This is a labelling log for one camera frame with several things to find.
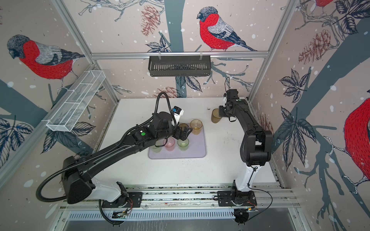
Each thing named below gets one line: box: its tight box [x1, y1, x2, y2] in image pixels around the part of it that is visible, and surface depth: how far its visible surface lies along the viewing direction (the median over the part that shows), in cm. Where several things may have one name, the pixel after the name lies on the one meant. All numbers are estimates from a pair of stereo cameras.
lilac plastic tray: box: [148, 123, 207, 159], surface depth 93 cm
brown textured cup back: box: [211, 108, 223, 124], surface depth 94 cm
